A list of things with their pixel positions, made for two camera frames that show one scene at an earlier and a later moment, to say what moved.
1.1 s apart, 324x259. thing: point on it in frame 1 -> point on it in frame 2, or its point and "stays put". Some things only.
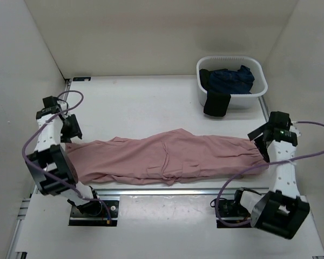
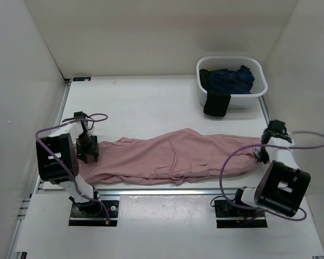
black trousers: [216, 103] stays put
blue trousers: [237, 81] stays put
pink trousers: [173, 157] stays put
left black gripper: [75, 131] -> [93, 150]
